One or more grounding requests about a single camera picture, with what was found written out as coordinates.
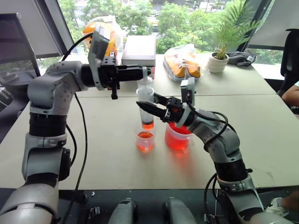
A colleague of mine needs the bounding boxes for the black office chair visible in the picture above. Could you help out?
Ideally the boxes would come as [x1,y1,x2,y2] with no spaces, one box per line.
[278,28,299,98]

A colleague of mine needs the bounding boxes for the black right elbow cable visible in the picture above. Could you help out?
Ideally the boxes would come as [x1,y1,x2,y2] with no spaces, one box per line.
[203,172,221,217]

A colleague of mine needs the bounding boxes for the white sneaker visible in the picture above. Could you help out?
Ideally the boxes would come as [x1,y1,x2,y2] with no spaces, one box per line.
[265,197,290,218]

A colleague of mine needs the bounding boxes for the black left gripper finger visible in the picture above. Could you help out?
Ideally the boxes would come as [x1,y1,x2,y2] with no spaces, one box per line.
[116,65,143,74]
[116,72,144,82]

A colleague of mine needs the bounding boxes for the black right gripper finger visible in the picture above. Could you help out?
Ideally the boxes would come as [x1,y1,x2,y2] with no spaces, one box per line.
[136,101,168,122]
[153,92,170,106]

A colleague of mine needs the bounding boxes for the grey folded cloth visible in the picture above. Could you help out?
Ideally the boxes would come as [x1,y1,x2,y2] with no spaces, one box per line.
[226,51,257,68]

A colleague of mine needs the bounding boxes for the dark grey rounded shape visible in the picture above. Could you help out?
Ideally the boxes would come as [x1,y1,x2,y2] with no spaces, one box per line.
[108,197,139,224]
[162,196,197,224]

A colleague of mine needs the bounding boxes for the flat plastic bag orange contents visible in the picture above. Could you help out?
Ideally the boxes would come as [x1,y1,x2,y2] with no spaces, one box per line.
[163,43,202,83]

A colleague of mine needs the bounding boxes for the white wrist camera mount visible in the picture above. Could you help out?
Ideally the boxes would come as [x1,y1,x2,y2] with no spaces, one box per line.
[87,29,111,91]
[175,77,196,128]

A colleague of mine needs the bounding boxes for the small clear measuring cup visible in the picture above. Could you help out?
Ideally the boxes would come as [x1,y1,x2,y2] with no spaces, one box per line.
[135,123,157,154]

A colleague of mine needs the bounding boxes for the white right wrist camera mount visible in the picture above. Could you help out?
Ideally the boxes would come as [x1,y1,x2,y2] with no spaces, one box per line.
[175,77,196,128]

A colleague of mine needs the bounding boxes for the white rectangular box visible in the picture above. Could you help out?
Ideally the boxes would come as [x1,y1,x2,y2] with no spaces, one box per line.
[121,35,157,73]

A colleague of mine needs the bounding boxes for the short black left arm cable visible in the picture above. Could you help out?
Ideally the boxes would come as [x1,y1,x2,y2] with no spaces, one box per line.
[65,124,78,167]

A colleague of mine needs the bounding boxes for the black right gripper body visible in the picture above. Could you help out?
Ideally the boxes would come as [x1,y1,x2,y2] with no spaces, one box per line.
[161,96,188,124]

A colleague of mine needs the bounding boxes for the green plant in white pot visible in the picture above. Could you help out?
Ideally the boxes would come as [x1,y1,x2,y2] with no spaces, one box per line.
[207,0,260,74]

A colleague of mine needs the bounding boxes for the long black left arm cable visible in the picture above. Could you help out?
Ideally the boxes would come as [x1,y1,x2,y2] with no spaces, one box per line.
[61,34,93,191]

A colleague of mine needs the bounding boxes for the clear plastic syringe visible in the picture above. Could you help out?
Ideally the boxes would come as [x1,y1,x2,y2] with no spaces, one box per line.
[136,67,155,132]

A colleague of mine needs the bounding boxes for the tall plastic bag orange contents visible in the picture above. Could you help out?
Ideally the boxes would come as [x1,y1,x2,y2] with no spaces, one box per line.
[82,14,125,59]

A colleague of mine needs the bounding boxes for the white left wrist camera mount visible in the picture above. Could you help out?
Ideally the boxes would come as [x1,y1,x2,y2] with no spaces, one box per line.
[87,29,111,91]

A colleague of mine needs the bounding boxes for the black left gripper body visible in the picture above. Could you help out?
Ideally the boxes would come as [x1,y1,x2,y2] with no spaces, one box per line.
[100,56,121,100]

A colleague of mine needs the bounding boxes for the large clear measuring cup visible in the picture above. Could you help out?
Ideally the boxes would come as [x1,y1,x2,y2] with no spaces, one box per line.
[164,122,193,151]

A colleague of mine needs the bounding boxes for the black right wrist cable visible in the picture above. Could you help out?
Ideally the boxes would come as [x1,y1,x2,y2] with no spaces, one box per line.
[186,102,237,150]

